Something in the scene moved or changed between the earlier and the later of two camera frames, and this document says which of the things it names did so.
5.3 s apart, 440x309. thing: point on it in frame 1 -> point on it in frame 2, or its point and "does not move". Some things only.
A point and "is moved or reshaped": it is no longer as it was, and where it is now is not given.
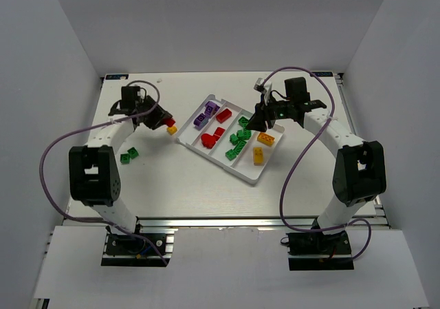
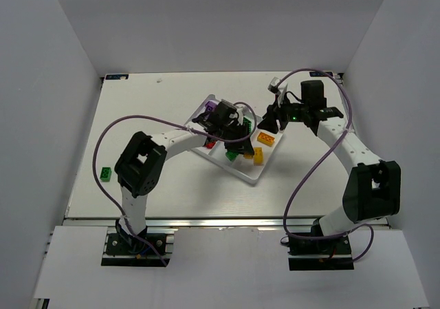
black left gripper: x=155 y=117 -> x=237 y=135
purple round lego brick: x=200 y=122 is moved or reshaped
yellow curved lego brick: x=258 y=155 does not move
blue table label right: x=322 y=73 does not move
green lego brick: x=230 y=155 does not move
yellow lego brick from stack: x=266 y=139 does not move
